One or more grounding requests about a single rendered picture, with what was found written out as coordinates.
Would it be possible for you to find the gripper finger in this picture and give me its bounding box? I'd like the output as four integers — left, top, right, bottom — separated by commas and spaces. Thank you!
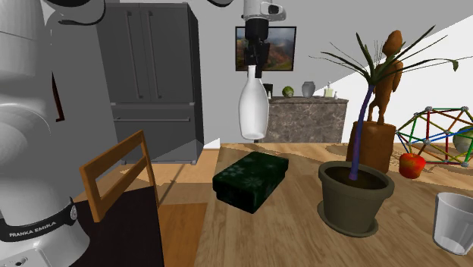
254, 41, 271, 79
243, 42, 257, 66

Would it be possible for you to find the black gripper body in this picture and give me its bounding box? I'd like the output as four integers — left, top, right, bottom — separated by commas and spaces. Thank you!
245, 17, 271, 46

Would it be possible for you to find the white bottle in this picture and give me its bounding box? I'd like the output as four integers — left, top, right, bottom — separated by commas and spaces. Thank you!
238, 65, 271, 140

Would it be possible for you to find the marble cabinet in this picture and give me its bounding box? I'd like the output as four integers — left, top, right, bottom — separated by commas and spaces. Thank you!
258, 81, 349, 144

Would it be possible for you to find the grey refrigerator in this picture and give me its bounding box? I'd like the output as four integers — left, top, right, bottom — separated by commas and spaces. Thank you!
96, 2, 205, 166

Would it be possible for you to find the dark green patterned box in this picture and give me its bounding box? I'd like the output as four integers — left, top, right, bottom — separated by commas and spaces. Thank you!
211, 150, 290, 215

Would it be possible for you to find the brown wooden figure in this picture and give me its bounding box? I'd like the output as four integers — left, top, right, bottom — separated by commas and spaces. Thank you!
346, 30, 405, 175

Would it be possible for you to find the wooden chair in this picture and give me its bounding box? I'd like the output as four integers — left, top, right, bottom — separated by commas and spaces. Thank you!
79, 129, 160, 224

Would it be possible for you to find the potted plant in olive pot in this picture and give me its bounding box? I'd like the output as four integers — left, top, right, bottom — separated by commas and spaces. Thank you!
308, 24, 473, 239

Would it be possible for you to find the colourful rod dome structure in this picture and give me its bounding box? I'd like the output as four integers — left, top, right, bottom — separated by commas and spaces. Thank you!
394, 105, 473, 168

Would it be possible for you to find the wooden table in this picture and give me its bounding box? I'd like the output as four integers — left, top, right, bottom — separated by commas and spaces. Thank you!
193, 141, 473, 267

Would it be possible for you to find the red apple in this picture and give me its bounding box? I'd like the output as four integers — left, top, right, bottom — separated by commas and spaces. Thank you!
398, 152, 427, 181

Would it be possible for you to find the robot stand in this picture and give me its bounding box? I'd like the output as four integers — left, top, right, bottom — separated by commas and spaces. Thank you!
69, 184, 166, 267

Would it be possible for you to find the pale green ball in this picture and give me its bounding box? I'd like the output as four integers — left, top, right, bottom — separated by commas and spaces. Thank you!
452, 125, 473, 155

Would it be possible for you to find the clear glass cup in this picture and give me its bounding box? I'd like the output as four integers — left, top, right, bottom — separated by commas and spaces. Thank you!
431, 191, 473, 256

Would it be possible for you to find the landscape wall picture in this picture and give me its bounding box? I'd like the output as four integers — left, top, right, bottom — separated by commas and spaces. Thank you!
234, 25, 298, 72

